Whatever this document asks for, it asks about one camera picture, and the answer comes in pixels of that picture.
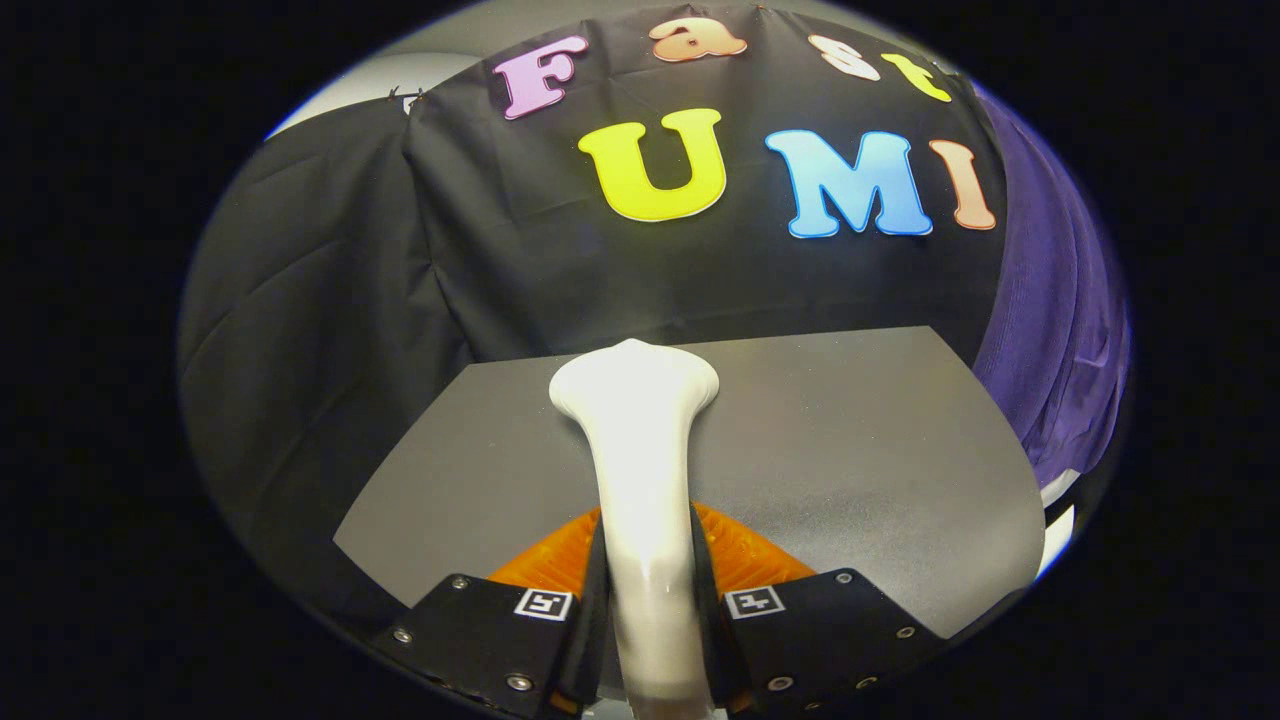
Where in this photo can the grey cabinet with dark top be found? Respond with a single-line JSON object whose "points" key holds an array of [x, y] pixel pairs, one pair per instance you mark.
{"points": [[850, 430]]}

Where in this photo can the white garment steamer head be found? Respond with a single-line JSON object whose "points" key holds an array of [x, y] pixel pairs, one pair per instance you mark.
{"points": [[645, 450]]}

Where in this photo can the black backdrop cloth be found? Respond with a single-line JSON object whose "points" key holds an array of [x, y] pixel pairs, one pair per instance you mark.
{"points": [[520, 260]]}

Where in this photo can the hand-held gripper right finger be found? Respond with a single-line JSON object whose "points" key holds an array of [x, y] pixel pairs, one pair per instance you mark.
{"points": [[820, 630]]}

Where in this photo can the black quilted cloth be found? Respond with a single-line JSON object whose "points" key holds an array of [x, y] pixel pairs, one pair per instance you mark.
{"points": [[300, 330]]}

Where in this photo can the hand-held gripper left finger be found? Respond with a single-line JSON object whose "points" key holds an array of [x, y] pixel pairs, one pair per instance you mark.
{"points": [[500, 640]]}

